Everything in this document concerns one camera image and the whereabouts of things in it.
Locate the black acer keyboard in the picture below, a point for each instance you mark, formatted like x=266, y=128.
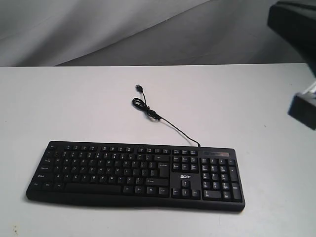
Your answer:
x=138, y=175

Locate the grey backdrop cloth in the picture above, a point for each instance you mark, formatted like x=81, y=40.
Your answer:
x=139, y=32

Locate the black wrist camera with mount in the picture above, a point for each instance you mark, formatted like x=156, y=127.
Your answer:
x=303, y=107

